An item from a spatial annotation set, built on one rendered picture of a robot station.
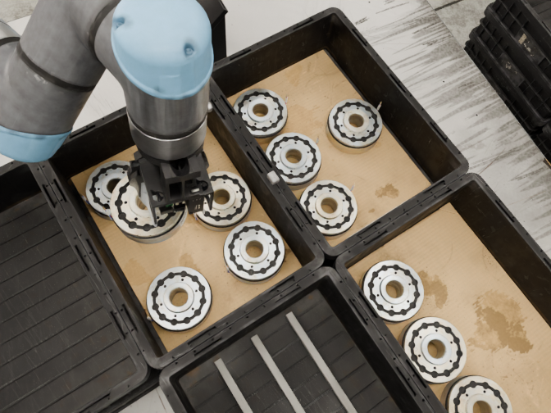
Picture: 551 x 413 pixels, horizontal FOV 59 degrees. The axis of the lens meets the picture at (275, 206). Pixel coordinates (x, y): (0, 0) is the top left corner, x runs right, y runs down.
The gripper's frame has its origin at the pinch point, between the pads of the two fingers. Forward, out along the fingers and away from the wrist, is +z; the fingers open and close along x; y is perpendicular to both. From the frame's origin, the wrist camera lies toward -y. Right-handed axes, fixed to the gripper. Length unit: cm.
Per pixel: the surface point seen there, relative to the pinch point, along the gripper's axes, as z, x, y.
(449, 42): 21, 77, -32
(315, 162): 11.3, 27.3, -4.7
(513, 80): 48, 118, -33
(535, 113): 49, 120, -20
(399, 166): 12.5, 43.4, -0.3
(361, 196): 13.6, 34.1, 3.0
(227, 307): 17.0, 5.2, 14.4
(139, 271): 18.0, -6.8, 4.0
